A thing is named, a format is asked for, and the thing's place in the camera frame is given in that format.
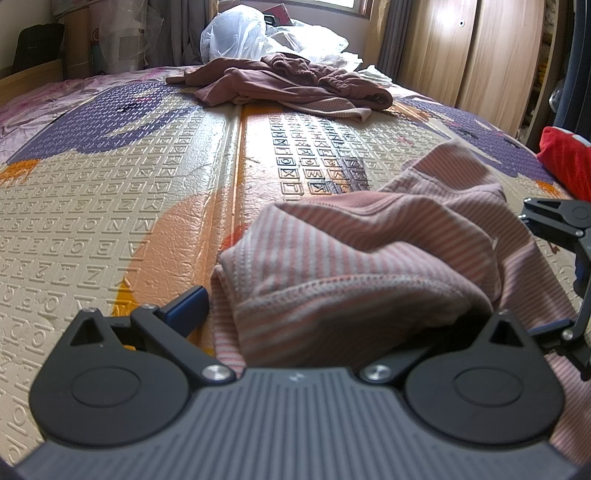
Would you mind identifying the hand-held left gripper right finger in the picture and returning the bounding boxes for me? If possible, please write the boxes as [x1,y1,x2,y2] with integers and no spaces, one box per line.
[359,309,527,387]

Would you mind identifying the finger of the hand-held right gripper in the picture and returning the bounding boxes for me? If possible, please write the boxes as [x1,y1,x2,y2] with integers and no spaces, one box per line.
[526,295,591,367]
[519,197,571,241]

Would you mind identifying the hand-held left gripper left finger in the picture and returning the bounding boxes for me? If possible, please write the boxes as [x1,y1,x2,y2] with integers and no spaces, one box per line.
[69,285,236,387]

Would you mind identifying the pink striped baby shirt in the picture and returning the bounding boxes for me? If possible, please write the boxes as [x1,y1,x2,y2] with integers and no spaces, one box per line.
[210,138,591,462]

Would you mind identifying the hanging dark blue clothes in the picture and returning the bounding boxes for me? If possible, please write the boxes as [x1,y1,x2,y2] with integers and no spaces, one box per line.
[531,0,591,144]

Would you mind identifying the red cushion with grey patches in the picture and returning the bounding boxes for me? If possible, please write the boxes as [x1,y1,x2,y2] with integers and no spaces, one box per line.
[537,124,591,201]

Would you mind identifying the printed foam play mat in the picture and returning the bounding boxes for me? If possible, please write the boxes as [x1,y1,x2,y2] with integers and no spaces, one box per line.
[0,78,591,462]

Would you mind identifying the wooden wardrobe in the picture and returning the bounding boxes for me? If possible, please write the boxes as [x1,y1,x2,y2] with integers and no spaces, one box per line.
[406,0,555,144]

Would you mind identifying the grey and beige curtain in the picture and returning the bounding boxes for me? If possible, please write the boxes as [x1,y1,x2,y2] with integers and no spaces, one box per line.
[145,0,220,70]
[367,0,419,86]

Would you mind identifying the mauve striped garment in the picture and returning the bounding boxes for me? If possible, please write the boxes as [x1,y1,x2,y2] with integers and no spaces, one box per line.
[286,95,374,123]

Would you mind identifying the mauve elastic-cuff pants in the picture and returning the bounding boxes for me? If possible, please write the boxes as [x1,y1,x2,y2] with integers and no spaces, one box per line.
[261,52,394,112]

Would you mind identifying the pink floral bed sheet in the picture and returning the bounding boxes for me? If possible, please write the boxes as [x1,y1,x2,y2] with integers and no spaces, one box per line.
[0,65,195,139]

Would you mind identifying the plastic wrapped bundle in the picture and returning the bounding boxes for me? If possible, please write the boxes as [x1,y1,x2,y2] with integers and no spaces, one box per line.
[88,0,167,75]

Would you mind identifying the white plastic bag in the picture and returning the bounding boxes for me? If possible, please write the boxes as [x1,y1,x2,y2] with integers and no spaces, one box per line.
[199,6,278,63]

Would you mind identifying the wooden headboard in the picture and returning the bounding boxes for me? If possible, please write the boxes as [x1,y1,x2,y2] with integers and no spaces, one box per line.
[0,58,65,95]

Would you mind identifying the tall cardboard carton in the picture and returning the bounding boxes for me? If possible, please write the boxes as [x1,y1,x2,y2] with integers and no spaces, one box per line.
[60,4,100,79]

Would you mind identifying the black bag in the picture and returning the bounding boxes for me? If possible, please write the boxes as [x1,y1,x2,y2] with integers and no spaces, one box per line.
[11,22,65,75]

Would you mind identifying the window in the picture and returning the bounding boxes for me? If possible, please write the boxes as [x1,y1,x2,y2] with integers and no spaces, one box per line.
[217,0,370,14]

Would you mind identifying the red book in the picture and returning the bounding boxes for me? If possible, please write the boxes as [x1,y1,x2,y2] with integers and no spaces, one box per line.
[263,2,294,27]

